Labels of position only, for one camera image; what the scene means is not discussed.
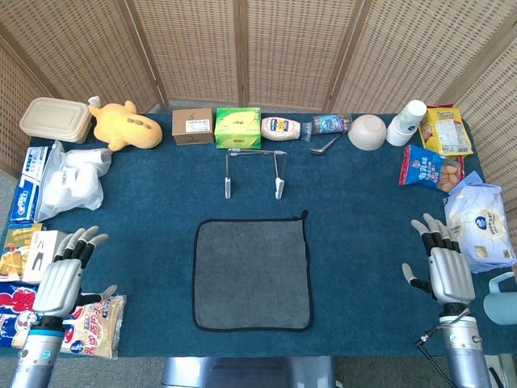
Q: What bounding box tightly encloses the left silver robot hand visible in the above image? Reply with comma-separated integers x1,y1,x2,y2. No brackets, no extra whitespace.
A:
32,226,119,320

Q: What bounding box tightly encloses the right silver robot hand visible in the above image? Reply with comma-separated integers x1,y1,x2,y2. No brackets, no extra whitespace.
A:
401,213,477,304

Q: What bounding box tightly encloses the grey and blue cloth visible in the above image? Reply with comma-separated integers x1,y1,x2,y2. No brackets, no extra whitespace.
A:
192,209,314,332

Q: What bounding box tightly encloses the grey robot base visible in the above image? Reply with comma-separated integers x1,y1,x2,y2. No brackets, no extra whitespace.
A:
161,356,336,388

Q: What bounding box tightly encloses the white box black print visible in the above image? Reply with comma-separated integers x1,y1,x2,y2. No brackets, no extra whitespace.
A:
22,230,70,285

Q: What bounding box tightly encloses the red and blue snack bag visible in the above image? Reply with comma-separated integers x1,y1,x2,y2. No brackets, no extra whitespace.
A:
0,280,45,348

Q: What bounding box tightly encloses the yellow snack box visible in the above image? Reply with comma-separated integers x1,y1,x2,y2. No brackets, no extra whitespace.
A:
0,222,44,282

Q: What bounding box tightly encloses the pale blue tissue bag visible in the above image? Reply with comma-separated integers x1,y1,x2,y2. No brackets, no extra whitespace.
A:
443,171,517,275

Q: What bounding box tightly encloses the beige glove pack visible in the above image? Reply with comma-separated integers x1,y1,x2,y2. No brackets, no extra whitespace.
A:
11,293,127,361

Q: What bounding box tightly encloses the blue toothpaste box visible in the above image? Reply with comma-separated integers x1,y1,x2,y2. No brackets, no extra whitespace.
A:
10,173,49,225

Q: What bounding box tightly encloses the white plastic bag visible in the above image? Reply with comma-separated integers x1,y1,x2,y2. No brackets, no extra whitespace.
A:
34,140,113,223

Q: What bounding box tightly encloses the blue cookie snack bag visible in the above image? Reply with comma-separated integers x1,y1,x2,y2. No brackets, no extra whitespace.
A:
398,144,465,194

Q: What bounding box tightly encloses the blue carpet table mat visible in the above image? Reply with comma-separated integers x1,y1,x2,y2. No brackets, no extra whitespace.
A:
0,112,506,360

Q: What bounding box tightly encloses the white toothpaste box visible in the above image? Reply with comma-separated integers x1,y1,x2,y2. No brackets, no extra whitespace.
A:
19,145,49,183

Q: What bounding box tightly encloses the yellow snack bag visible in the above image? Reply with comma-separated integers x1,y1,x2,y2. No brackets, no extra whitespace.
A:
418,104,474,158

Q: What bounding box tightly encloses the stack of paper cups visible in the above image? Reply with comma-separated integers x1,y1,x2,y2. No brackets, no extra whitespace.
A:
385,99,428,147

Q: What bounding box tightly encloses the beige lidded lunch box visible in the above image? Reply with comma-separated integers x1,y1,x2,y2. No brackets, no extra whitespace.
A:
19,96,93,145

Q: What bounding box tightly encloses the beige bowl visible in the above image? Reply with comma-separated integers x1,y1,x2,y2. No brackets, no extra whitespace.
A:
347,114,388,152

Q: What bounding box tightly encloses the yellow plush toy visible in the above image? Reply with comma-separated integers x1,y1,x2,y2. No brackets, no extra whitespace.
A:
87,95,163,153

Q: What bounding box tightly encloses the clear plastic water bottle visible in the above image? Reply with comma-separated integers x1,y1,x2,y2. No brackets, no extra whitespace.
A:
301,113,353,142

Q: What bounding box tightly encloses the brown cardboard box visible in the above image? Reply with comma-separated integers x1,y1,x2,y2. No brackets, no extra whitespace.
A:
171,107,215,146

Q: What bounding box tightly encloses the mayonnaise squeeze bottle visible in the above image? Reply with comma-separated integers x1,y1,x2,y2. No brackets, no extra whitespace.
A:
260,116,303,141

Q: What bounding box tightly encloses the green tissue pack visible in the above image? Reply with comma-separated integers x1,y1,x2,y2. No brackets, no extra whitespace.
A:
213,106,263,150

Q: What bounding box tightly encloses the woven folding screen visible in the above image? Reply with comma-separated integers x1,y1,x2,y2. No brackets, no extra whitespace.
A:
0,0,517,211

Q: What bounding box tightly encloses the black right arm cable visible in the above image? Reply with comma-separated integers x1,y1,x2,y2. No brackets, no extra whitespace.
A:
415,323,456,388

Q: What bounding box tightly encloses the metal towel rack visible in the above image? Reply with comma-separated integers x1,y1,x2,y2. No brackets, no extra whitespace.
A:
224,148,288,200

